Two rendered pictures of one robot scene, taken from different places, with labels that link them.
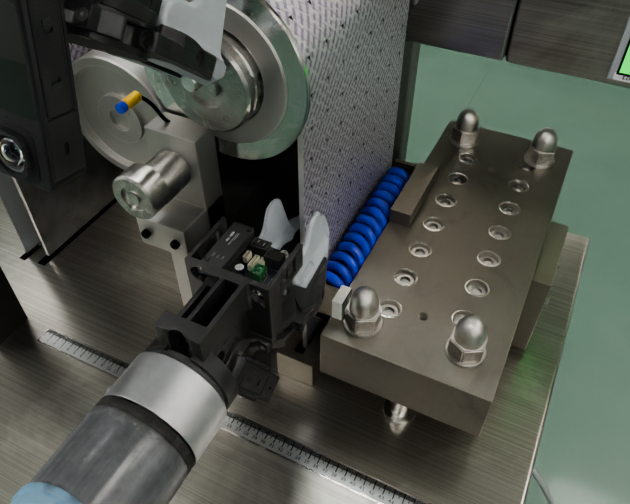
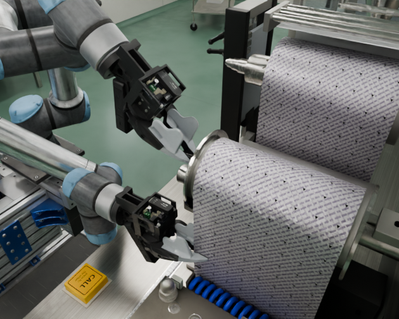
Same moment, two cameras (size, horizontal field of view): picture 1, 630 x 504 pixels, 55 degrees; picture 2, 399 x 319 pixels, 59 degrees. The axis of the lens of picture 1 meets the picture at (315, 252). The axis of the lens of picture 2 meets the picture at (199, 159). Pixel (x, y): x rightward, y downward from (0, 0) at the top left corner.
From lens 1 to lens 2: 0.63 m
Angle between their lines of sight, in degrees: 68
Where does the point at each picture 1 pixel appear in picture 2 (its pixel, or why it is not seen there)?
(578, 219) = not seen: outside the picture
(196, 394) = (106, 202)
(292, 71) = (186, 181)
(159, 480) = (85, 198)
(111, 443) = (94, 183)
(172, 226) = not seen: hidden behind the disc
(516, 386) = not seen: outside the picture
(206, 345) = (118, 200)
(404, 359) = (142, 308)
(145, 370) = (116, 188)
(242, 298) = (135, 209)
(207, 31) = (170, 140)
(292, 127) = (187, 200)
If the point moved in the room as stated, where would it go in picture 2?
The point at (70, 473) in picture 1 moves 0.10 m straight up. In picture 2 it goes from (88, 176) to (79, 138)
